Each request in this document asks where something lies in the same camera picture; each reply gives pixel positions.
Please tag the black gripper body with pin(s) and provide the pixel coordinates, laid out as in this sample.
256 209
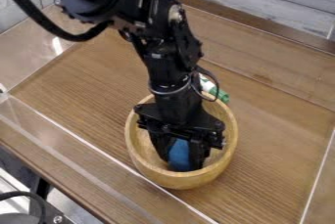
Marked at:
177 113

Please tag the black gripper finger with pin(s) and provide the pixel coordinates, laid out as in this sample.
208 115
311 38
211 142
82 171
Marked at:
198 153
162 142

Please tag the blue rectangular block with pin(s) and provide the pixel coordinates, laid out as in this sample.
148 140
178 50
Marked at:
178 156

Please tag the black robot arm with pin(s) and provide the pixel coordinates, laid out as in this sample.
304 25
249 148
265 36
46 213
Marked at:
156 26

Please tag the brown wooden bowl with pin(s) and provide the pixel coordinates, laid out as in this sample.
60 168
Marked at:
154 168

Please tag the green white marker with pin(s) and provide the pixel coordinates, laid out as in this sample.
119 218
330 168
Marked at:
211 89

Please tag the black metal table bracket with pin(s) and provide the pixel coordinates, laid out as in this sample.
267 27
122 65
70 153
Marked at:
54 215

